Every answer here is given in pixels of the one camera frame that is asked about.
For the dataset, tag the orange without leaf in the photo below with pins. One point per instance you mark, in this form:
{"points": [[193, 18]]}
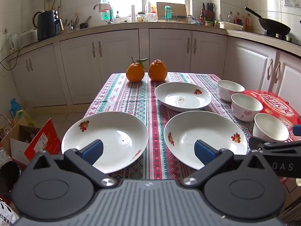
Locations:
{"points": [[157, 71]]}

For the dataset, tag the dark blue air fryer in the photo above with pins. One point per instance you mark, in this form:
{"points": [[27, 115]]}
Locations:
{"points": [[48, 26]]}

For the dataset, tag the patterned red green tablecloth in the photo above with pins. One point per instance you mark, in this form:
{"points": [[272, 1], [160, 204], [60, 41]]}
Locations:
{"points": [[141, 94]]}

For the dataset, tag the white bowl with pink flowers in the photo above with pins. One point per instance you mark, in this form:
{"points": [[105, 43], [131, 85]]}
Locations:
{"points": [[268, 127], [244, 113], [225, 91]]}

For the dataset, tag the open brown cardboard box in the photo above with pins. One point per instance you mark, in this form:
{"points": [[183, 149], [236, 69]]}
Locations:
{"points": [[14, 143]]}

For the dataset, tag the orange with green leaf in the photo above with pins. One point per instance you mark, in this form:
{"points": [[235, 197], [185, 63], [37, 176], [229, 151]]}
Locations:
{"points": [[135, 73]]}

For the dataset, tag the black wok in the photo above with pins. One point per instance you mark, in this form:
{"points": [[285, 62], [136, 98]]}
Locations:
{"points": [[275, 27]]}

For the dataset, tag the metal kitchen faucet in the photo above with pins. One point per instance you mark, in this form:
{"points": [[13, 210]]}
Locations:
{"points": [[110, 16]]}

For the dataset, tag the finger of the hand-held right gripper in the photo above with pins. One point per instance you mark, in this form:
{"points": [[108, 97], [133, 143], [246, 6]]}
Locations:
{"points": [[297, 130], [277, 147]]}

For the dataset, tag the black knife block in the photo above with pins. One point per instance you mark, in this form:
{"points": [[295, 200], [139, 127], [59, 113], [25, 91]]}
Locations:
{"points": [[208, 14]]}

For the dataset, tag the blue plastic jug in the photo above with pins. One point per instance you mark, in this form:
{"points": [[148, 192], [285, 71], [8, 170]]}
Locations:
{"points": [[15, 107]]}

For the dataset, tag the dark sauce bottle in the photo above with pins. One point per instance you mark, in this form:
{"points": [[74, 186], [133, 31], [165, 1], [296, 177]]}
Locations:
{"points": [[202, 18]]}

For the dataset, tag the black trash bin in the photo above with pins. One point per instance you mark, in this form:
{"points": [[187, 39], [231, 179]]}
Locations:
{"points": [[9, 179]]}

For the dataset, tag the white plastic tray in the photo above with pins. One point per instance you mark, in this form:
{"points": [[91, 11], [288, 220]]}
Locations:
{"points": [[231, 26]]}

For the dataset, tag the white countertop appliance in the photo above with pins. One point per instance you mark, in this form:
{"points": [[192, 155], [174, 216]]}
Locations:
{"points": [[29, 35]]}

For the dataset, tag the small black pot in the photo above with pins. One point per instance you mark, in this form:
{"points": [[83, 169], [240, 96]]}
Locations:
{"points": [[83, 25]]}

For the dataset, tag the clear plastic oil bottle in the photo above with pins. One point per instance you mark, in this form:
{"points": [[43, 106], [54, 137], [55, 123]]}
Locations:
{"points": [[150, 6]]}

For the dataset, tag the stack of clear cups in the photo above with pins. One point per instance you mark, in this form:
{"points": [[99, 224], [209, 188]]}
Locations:
{"points": [[133, 13]]}

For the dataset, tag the holder with kitchen utensils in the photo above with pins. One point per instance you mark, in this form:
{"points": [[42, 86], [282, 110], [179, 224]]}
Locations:
{"points": [[70, 24]]}

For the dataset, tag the red cardboard box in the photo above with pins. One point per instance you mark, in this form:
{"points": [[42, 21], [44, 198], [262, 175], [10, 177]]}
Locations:
{"points": [[44, 141]]}

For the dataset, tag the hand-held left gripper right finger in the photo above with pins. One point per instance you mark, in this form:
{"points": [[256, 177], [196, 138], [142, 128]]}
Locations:
{"points": [[204, 151]]}

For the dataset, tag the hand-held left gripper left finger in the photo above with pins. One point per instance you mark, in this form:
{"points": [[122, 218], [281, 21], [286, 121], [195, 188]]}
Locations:
{"points": [[93, 149]]}

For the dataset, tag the green dish soap bottle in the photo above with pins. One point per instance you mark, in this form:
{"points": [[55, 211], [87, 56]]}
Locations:
{"points": [[103, 15]]}

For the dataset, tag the brown cardboard sheet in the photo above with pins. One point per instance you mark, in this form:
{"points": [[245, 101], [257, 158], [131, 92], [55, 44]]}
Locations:
{"points": [[178, 9]]}

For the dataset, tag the pink cloth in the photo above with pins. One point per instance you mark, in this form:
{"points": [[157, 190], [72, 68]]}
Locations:
{"points": [[104, 6]]}

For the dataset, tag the white printed bag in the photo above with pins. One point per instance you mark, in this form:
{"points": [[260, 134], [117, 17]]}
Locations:
{"points": [[7, 213]]}

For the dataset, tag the teal water bottle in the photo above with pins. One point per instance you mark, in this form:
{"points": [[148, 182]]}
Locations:
{"points": [[168, 13]]}

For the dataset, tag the white electric jug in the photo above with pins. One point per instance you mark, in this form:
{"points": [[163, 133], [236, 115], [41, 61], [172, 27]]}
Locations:
{"points": [[13, 42]]}

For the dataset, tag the white kitchen cabinets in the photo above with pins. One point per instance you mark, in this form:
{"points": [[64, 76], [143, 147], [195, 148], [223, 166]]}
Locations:
{"points": [[164, 44]]}

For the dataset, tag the white plate with fruit print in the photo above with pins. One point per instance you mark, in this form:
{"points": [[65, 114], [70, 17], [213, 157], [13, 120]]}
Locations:
{"points": [[112, 127], [199, 127], [174, 94]]}

